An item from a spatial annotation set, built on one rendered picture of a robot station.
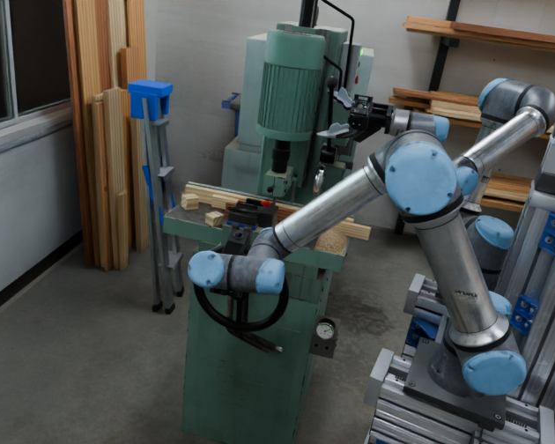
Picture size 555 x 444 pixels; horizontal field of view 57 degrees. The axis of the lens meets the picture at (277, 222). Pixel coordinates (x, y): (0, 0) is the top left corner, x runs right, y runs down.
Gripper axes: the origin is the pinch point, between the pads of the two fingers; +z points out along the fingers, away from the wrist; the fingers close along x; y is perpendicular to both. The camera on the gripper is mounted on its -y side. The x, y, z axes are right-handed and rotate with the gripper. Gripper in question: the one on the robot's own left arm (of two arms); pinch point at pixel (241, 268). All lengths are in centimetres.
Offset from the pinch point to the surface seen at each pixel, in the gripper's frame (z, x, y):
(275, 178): 22.9, -0.8, -30.9
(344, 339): 141, 32, 23
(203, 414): 61, -15, 56
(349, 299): 177, 30, 2
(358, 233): 33.9, 28.7, -19.9
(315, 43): 1, 6, -67
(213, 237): 23.1, -16.4, -8.1
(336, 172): 40, 17, -41
